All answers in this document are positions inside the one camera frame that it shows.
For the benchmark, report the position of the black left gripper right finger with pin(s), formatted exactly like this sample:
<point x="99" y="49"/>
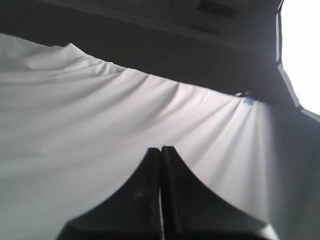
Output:
<point x="191" y="211"/>

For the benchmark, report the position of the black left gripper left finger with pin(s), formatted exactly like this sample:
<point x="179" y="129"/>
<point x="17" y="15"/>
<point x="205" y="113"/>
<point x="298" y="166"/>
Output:
<point x="130" y="213"/>

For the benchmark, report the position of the grey fabric backdrop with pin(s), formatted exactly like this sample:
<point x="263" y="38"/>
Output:
<point x="73" y="128"/>

